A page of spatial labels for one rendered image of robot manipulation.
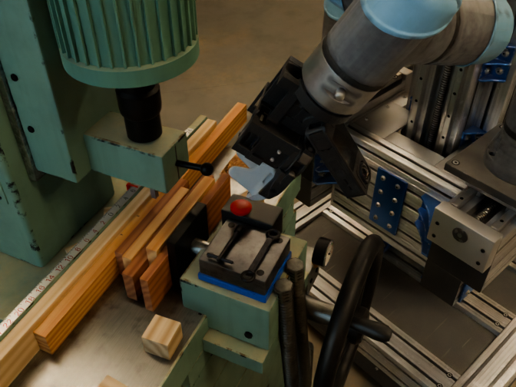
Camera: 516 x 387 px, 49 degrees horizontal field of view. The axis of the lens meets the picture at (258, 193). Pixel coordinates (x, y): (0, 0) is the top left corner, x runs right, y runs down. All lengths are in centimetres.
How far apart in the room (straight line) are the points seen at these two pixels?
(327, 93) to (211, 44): 293
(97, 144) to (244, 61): 247
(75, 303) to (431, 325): 114
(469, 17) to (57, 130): 55
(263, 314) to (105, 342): 22
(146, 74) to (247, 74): 247
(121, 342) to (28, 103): 35
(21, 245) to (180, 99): 201
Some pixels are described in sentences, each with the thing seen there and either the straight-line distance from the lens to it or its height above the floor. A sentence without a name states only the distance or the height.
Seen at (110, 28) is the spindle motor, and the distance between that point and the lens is 67.
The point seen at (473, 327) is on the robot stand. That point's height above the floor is 21.
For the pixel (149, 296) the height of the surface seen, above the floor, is 94.
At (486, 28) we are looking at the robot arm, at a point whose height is 131.
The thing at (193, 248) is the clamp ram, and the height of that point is 96.
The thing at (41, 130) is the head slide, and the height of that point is 109.
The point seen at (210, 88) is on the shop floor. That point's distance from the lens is 303.
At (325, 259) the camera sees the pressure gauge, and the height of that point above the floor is 66.
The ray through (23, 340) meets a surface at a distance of 79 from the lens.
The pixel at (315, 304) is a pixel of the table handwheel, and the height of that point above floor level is 83.
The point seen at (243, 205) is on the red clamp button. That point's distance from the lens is 78.
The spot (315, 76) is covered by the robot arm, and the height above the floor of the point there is 128.
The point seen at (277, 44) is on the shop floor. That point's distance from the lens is 346.
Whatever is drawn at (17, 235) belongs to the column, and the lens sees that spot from 103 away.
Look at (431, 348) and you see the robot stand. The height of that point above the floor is 21.
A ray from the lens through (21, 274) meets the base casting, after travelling 107.
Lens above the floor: 155
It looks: 41 degrees down
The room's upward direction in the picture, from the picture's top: straight up
